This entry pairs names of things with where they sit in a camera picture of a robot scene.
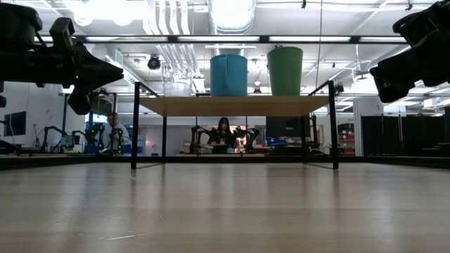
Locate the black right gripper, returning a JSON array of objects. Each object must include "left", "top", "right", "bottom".
[{"left": 368, "top": 0, "right": 450, "bottom": 104}]

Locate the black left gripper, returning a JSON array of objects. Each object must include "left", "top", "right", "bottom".
[{"left": 0, "top": 41, "right": 125, "bottom": 116}]

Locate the clear plastic mug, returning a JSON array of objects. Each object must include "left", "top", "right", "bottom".
[{"left": 162, "top": 62, "right": 194, "bottom": 98}]

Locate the green plastic cup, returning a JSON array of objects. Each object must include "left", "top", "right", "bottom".
[{"left": 266, "top": 46, "right": 304, "bottom": 97}]

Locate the blue plastic mug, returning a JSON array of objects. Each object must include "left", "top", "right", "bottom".
[{"left": 210, "top": 53, "right": 249, "bottom": 98}]

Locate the wooden shelf with black legs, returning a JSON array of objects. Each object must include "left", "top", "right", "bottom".
[{"left": 130, "top": 79, "right": 340, "bottom": 170}]

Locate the person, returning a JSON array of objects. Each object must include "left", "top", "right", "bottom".
[
  {"left": 101, "top": 112, "right": 131, "bottom": 155},
  {"left": 207, "top": 117, "right": 237, "bottom": 154}
]

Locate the black room partition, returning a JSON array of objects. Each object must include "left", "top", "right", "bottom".
[{"left": 361, "top": 105, "right": 450, "bottom": 157}]

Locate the red storage rack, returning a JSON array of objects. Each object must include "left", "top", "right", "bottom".
[{"left": 336, "top": 122, "right": 356, "bottom": 156}]

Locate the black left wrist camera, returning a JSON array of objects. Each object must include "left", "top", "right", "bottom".
[{"left": 49, "top": 17, "right": 76, "bottom": 50}]

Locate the black ceiling camera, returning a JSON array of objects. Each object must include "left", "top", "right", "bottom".
[{"left": 146, "top": 54, "right": 162, "bottom": 71}]

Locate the black table edge rail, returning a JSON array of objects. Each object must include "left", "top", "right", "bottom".
[{"left": 0, "top": 155, "right": 450, "bottom": 170}]

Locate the black wall monitor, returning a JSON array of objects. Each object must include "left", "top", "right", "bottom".
[{"left": 3, "top": 110, "right": 27, "bottom": 138}]

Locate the black overhead frame light bar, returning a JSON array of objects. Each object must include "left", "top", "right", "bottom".
[{"left": 34, "top": 34, "right": 409, "bottom": 45}]

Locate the silver ventilation duct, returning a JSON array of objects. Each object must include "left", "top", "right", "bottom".
[{"left": 207, "top": 0, "right": 257, "bottom": 56}]

